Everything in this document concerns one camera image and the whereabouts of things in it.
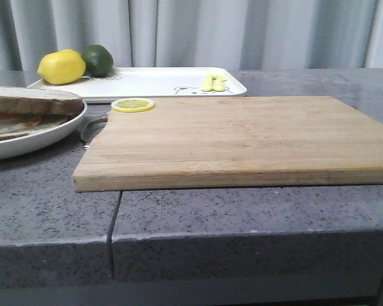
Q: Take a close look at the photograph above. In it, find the bottom bread slice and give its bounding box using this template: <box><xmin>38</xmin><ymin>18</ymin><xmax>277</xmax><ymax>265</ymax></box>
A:
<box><xmin>0</xmin><ymin>115</ymin><xmax>70</xmax><ymax>141</ymax></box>

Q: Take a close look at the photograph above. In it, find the white rectangular tray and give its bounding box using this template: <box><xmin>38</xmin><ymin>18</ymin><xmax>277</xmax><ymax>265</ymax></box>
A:
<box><xmin>29</xmin><ymin>67</ymin><xmax>246</xmax><ymax>104</ymax></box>

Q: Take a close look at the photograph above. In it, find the fried egg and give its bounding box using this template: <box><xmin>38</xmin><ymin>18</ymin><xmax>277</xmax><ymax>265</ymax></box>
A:
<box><xmin>0</xmin><ymin>113</ymin><xmax>41</xmax><ymax>134</ymax></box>

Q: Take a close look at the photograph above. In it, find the green lime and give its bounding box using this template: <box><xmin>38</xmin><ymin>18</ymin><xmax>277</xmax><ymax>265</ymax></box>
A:
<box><xmin>82</xmin><ymin>45</ymin><xmax>114</xmax><ymax>77</ymax></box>

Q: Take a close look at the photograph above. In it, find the lemon slice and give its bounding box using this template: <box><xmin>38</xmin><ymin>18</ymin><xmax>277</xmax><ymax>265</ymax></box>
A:
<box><xmin>111</xmin><ymin>98</ymin><xmax>155</xmax><ymax>113</ymax></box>

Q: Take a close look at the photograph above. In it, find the grey curtain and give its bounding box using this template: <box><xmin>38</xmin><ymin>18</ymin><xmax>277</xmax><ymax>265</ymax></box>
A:
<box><xmin>0</xmin><ymin>1</ymin><xmax>383</xmax><ymax>71</ymax></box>

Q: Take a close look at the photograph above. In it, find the white bread slice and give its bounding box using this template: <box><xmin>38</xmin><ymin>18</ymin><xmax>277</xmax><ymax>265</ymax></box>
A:
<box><xmin>0</xmin><ymin>86</ymin><xmax>84</xmax><ymax>115</ymax></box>

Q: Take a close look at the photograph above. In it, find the white round plate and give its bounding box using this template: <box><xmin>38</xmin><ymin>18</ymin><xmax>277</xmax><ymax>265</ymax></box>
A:
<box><xmin>0</xmin><ymin>101</ymin><xmax>87</xmax><ymax>160</ymax></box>

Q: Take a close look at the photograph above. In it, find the wooden cutting board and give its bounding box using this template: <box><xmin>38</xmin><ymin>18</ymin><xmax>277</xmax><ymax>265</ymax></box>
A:
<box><xmin>73</xmin><ymin>96</ymin><xmax>383</xmax><ymax>192</ymax></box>

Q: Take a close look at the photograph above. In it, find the yellow lemon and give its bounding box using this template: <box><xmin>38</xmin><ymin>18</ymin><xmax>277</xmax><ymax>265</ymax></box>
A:
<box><xmin>38</xmin><ymin>49</ymin><xmax>86</xmax><ymax>85</ymax></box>

